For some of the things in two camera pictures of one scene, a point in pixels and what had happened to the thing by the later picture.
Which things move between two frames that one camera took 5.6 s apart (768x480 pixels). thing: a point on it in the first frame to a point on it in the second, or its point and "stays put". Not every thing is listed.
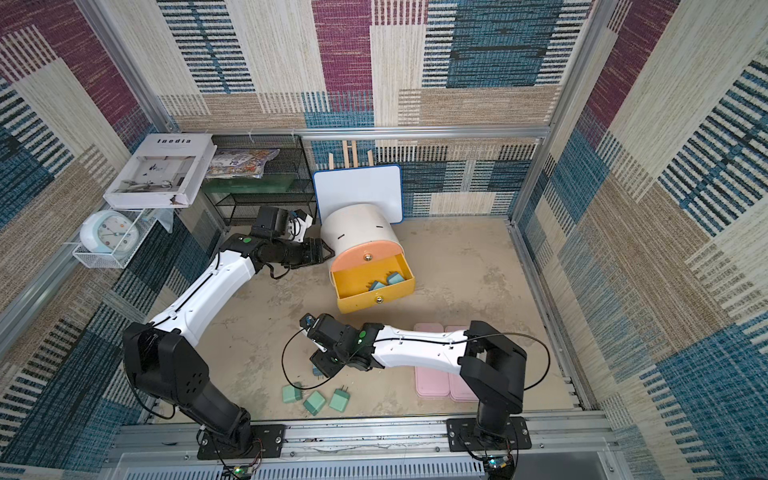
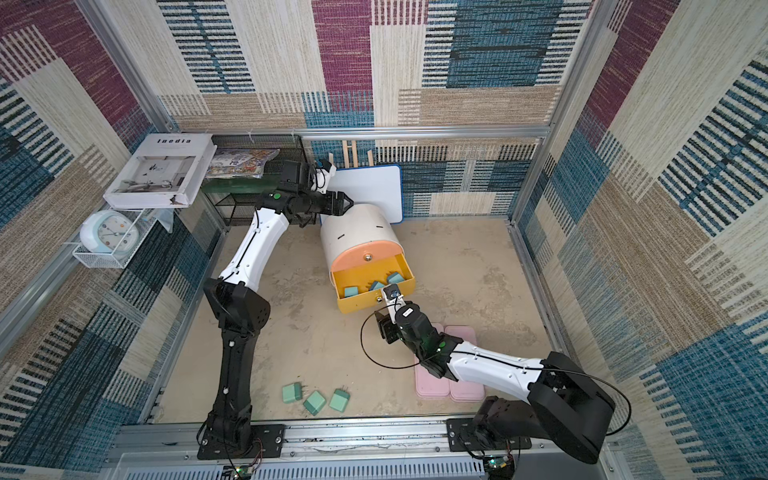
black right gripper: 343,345 to 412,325
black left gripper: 313,257 to 337,210
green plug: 339,399 stays put
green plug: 314,403 stays put
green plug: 291,394 stays put
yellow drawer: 350,284 stays put
